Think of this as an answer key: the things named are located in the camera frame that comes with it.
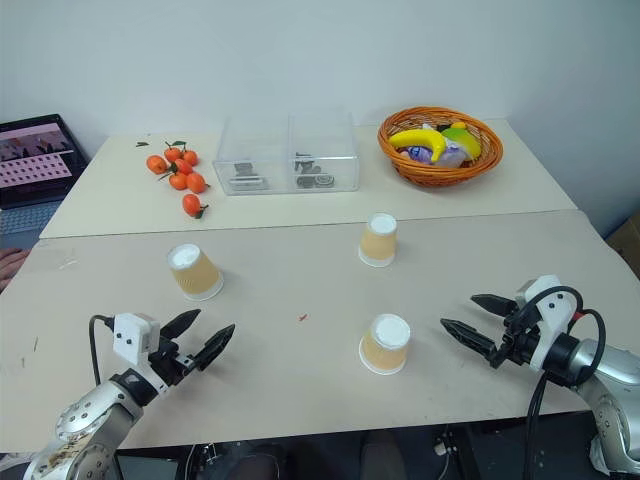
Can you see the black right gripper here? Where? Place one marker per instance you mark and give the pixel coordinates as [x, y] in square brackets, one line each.
[520, 345]

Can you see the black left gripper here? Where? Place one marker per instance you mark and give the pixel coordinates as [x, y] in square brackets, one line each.
[167, 362]

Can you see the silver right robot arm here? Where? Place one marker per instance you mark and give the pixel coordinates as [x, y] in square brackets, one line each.
[607, 380]

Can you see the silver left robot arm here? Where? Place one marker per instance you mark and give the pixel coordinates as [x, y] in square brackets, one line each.
[90, 417]

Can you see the bystander bare hand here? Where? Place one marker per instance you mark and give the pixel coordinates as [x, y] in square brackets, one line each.
[11, 265]

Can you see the tan paper cup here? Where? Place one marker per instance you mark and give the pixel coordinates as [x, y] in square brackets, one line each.
[385, 347]
[196, 275]
[378, 242]

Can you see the orange mandarin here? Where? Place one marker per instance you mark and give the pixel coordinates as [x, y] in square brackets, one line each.
[191, 204]
[197, 183]

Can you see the white power socket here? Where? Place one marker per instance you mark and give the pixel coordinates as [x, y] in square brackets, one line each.
[442, 446]

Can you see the orange wicker basket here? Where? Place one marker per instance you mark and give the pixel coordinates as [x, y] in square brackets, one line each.
[435, 175]

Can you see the brown cardboard box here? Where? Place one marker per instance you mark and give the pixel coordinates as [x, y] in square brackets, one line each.
[627, 245]

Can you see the purple white toy item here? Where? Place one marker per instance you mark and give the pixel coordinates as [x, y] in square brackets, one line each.
[420, 154]

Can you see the green yellow toy fruit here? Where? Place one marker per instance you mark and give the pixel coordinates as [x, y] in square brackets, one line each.
[467, 142]

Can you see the yellow toy banana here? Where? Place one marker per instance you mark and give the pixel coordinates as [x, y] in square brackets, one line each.
[425, 140]

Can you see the clear plastic drawer box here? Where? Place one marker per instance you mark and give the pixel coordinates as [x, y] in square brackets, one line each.
[287, 145]

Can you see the open laptop computer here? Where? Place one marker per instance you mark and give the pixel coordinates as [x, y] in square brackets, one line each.
[35, 160]

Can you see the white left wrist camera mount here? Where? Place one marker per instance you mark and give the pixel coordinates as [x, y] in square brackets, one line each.
[131, 336]

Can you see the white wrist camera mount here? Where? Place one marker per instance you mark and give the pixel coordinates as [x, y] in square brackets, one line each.
[131, 336]
[556, 310]

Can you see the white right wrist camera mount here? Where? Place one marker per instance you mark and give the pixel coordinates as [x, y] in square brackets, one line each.
[556, 310]

